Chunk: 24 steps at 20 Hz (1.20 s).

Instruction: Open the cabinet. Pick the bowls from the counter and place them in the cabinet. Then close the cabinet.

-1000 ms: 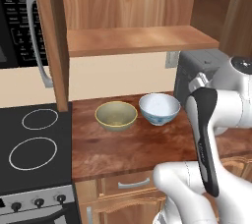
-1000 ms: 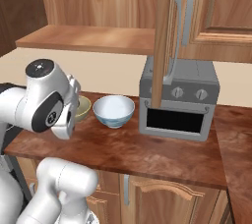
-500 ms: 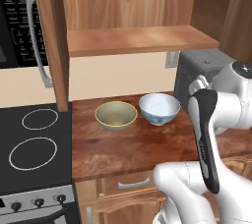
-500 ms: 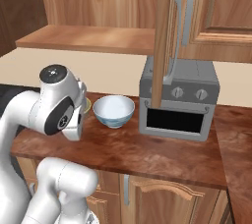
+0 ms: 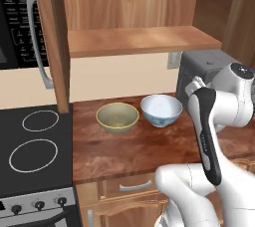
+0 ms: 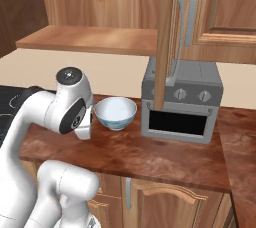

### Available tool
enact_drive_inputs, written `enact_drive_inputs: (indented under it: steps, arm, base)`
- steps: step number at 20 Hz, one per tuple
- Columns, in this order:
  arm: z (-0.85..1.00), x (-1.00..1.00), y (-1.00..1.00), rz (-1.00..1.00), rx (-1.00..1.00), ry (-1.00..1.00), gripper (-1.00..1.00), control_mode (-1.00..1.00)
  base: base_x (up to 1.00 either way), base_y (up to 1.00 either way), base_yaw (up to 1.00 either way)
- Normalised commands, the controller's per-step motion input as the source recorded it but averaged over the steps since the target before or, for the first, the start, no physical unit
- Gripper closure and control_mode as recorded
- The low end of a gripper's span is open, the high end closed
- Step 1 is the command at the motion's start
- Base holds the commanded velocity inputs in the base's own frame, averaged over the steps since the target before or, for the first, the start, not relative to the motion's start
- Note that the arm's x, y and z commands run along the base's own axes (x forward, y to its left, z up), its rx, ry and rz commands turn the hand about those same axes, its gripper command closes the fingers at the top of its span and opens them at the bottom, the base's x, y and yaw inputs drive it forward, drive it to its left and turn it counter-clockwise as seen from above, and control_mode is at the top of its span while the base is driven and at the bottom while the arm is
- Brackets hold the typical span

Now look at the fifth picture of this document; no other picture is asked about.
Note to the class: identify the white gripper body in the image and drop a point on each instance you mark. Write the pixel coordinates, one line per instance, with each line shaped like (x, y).
(193, 86)

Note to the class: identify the yellow-green bowl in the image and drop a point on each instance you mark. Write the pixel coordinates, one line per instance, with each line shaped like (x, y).
(117, 118)

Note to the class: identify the wooden wall cabinet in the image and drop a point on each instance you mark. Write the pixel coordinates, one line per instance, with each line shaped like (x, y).
(132, 40)

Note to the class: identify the black stove knob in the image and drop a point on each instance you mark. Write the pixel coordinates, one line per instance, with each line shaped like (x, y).
(40, 205)
(16, 209)
(61, 201)

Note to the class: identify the white and blue bowl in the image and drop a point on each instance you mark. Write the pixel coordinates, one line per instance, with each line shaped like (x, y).
(161, 109)

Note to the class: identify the wooden cabinet door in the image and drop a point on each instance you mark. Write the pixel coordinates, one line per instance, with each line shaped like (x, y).
(240, 15)
(54, 38)

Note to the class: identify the grey toaster oven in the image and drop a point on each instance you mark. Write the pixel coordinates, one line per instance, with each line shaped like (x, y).
(199, 63)

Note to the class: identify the wooden base cupboard door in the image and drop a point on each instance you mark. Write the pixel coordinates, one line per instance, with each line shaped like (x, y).
(126, 214)

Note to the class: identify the wooden drawer front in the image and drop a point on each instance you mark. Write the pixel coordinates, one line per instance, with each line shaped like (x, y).
(113, 186)

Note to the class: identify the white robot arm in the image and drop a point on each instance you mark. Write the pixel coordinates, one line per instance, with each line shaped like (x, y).
(232, 191)

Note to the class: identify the grey wall outlet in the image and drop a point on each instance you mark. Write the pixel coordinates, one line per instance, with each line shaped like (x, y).
(174, 60)

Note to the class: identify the black microwave oven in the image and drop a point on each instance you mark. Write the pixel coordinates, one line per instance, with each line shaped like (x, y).
(15, 22)

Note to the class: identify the black stove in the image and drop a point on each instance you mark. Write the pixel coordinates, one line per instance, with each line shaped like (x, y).
(36, 178)

